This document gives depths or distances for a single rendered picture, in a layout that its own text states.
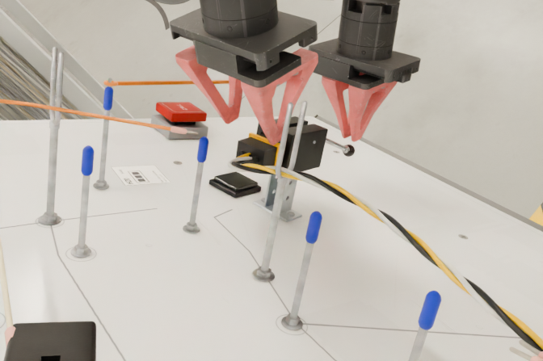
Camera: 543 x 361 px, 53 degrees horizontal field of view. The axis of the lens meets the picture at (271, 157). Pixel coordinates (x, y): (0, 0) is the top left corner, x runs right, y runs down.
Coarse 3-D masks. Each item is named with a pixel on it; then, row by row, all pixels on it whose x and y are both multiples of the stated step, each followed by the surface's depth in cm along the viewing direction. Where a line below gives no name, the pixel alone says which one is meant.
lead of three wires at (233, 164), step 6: (240, 156) 47; (246, 156) 48; (228, 162) 44; (234, 162) 43; (240, 162) 47; (234, 168) 43; (240, 168) 42; (246, 168) 41; (252, 168) 41; (258, 168) 41; (264, 168) 40; (270, 168) 40; (282, 168) 40; (282, 174) 40
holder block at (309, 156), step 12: (276, 120) 52; (288, 132) 49; (312, 132) 51; (324, 132) 53; (288, 144) 49; (300, 144) 50; (312, 144) 52; (324, 144) 53; (288, 156) 49; (300, 156) 51; (312, 156) 52; (300, 168) 52; (312, 168) 53
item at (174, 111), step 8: (160, 104) 71; (168, 104) 72; (176, 104) 72; (184, 104) 73; (192, 104) 74; (160, 112) 71; (168, 112) 69; (176, 112) 69; (184, 112) 69; (192, 112) 70; (200, 112) 71; (176, 120) 69; (184, 120) 70; (192, 120) 70; (200, 120) 71
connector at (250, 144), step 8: (264, 136) 50; (240, 144) 48; (248, 144) 48; (256, 144) 48; (264, 144) 49; (240, 152) 48; (248, 152) 48; (256, 152) 48; (264, 152) 47; (272, 152) 48; (248, 160) 48; (256, 160) 47; (264, 160) 47; (272, 160) 48
